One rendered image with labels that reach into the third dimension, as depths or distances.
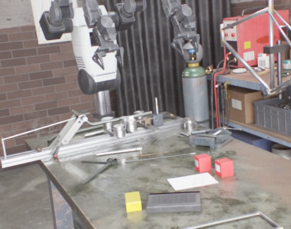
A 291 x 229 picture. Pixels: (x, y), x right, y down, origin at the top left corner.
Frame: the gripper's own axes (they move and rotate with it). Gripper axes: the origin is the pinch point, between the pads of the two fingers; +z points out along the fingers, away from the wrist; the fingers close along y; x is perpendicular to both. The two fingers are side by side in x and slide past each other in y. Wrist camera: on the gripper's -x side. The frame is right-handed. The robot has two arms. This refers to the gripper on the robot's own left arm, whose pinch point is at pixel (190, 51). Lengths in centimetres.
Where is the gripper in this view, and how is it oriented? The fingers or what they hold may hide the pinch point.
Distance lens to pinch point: 249.4
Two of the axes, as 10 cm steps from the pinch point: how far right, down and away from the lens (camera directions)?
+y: 8.4, -2.1, 5.1
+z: 3.6, 9.1, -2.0
